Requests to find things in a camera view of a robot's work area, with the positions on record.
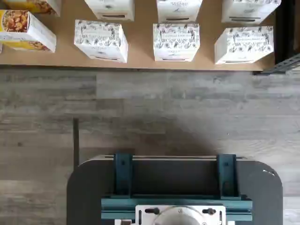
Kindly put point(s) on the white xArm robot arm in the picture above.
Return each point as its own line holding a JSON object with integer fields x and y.
{"x": 180, "y": 218}

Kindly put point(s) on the grey rounded robot base cart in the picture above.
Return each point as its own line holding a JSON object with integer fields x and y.
{"x": 84, "y": 187}

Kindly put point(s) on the white floral print box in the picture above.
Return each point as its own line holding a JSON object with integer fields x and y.
{"x": 110, "y": 7}
{"x": 248, "y": 9}
{"x": 175, "y": 39}
{"x": 178, "y": 9}
{"x": 98, "y": 35}
{"x": 243, "y": 44}

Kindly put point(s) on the yellow granola box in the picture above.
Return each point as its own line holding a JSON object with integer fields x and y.
{"x": 35, "y": 4}
{"x": 23, "y": 28}

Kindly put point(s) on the black metal shelf rack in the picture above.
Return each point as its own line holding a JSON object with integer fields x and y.
{"x": 286, "y": 28}

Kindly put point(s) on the thin black pole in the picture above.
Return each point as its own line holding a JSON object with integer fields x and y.
{"x": 76, "y": 140}

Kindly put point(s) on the black mounting bolt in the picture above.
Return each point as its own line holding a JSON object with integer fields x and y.
{"x": 209, "y": 211}
{"x": 152, "y": 211}

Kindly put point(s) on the white metal mounting plate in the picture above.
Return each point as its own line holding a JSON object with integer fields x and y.
{"x": 140, "y": 218}

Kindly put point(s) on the teal metal mounting frame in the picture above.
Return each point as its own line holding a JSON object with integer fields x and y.
{"x": 122, "y": 173}

